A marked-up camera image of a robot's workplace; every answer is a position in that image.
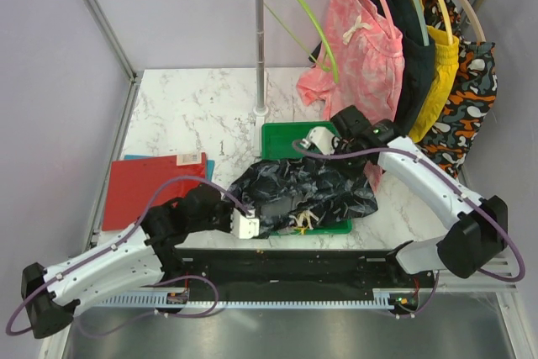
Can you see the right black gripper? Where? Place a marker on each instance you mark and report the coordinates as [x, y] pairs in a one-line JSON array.
[[342, 145]]

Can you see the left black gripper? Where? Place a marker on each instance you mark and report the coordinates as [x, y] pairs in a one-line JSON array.
[[229, 216]]

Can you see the dark patterned shorts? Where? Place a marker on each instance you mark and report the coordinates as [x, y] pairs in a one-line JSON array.
[[290, 194]]

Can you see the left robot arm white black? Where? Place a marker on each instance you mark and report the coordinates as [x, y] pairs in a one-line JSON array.
[[142, 255]]

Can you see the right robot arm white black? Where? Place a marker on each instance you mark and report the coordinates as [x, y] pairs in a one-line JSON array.
[[475, 225]]

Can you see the yellow shorts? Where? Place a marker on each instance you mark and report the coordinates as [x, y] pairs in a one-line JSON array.
[[445, 66]]

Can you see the camouflage patterned shorts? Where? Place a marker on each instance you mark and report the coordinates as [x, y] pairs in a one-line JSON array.
[[473, 93]]

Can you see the green hanger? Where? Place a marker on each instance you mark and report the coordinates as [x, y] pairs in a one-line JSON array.
[[327, 63]]

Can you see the green plastic tray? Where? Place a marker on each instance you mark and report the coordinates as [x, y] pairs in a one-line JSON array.
[[276, 143]]

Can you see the pink dress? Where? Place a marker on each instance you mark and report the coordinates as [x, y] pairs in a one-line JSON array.
[[370, 62]]

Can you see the red folder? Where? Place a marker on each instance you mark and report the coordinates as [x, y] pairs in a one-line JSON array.
[[133, 182]]

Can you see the dark navy garment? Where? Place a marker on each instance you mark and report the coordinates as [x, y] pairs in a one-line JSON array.
[[418, 70]]

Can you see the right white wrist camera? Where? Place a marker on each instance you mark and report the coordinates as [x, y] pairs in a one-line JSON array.
[[321, 138]]

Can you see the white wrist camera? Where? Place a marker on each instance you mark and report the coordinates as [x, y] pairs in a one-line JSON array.
[[244, 226], [321, 138]]

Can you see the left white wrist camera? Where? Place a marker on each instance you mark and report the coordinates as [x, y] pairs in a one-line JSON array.
[[244, 226]]

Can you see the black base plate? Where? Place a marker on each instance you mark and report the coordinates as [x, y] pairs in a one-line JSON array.
[[289, 276]]

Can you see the white cable duct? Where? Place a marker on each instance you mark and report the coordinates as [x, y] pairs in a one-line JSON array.
[[151, 299]]

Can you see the aluminium frame post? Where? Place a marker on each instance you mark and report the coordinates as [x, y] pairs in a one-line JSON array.
[[108, 33]]

